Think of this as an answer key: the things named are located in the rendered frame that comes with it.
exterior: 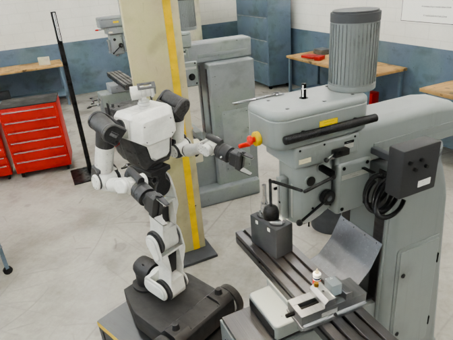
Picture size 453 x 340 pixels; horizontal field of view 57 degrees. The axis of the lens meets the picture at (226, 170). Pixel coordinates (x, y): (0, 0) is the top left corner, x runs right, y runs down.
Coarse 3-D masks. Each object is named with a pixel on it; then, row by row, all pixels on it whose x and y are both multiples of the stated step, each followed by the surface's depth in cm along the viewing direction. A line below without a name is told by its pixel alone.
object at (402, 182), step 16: (400, 144) 163; (416, 144) 162; (432, 144) 162; (400, 160) 160; (416, 160) 161; (432, 160) 166; (400, 176) 162; (416, 176) 165; (432, 176) 170; (400, 192) 165; (416, 192) 169
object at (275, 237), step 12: (252, 216) 234; (252, 228) 238; (264, 228) 227; (276, 228) 221; (288, 228) 224; (252, 240) 242; (264, 240) 231; (276, 240) 222; (288, 240) 227; (276, 252) 225; (288, 252) 231
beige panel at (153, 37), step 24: (120, 0) 288; (144, 0) 295; (168, 0) 301; (144, 24) 301; (168, 24) 308; (144, 48) 307; (168, 48) 314; (144, 72) 313; (168, 72) 321; (192, 168) 361; (192, 192) 370; (192, 216) 379; (192, 240) 390; (192, 264) 378
